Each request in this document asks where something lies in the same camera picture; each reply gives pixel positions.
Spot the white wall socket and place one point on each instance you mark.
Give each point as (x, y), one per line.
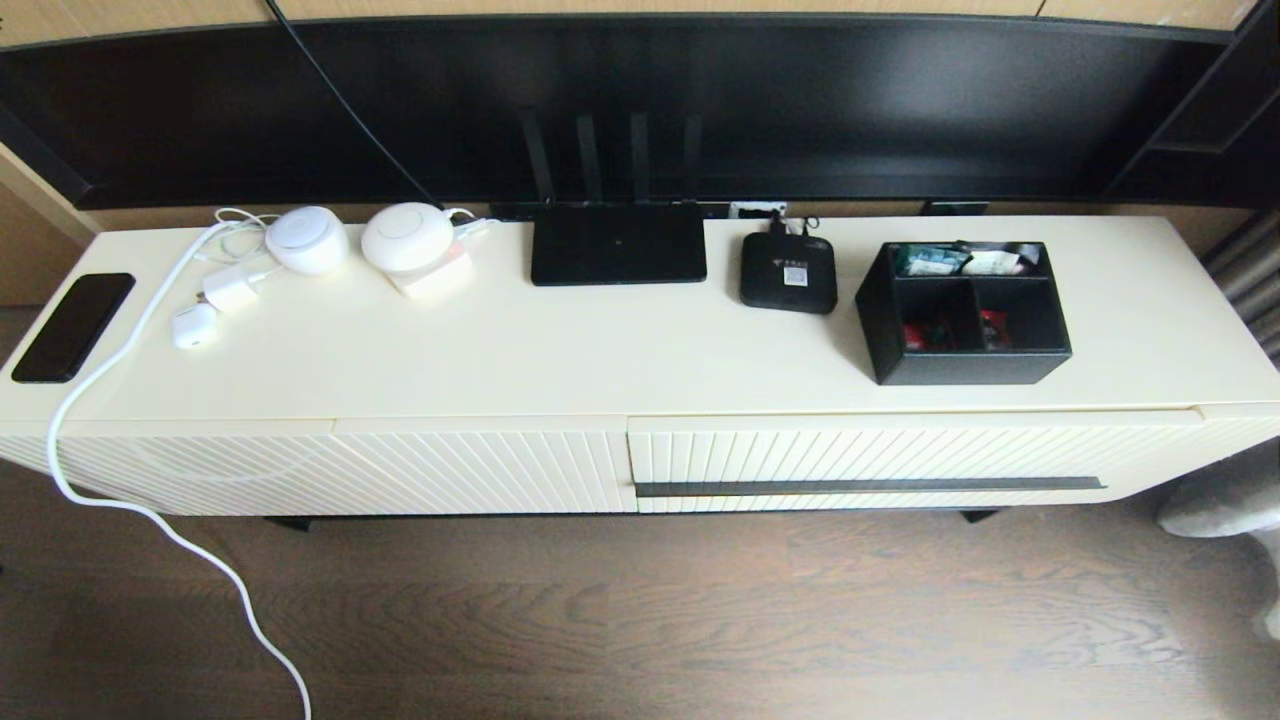
(745, 210)

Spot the white round smart speaker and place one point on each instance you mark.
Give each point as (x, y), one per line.
(308, 245)

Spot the black flat television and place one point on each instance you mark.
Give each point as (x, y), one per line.
(800, 100)

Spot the small white charger cube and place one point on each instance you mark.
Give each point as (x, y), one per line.
(195, 326)

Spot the green snack packet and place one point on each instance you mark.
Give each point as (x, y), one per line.
(928, 262)

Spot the cream drawer with ribbed front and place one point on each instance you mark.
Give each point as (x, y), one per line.
(850, 445)

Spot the black compartment organizer box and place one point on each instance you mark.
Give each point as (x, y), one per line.
(965, 368)

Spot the grey upholstered seat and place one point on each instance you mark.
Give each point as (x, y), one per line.
(1220, 505)

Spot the white dome shaped device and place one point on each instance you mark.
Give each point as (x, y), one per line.
(408, 237)

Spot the white snack packet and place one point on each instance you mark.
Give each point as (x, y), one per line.
(998, 262)

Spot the black smartphone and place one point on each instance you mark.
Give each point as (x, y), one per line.
(75, 325)

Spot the cream tv cabinet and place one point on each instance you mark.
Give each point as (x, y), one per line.
(600, 350)

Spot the red snack packet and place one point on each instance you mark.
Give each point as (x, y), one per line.
(993, 330)
(920, 336)

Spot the black router with antennas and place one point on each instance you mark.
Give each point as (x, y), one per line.
(618, 245)

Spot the cream square base box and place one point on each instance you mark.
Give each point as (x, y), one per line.
(440, 285)

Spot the black set-top box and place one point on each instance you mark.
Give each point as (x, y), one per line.
(770, 285)

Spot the grey curtain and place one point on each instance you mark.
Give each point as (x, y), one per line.
(1255, 290)

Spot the white charger adapter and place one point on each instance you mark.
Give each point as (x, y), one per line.
(232, 288)

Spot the black wall shelf unit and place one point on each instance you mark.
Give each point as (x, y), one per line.
(1250, 160)

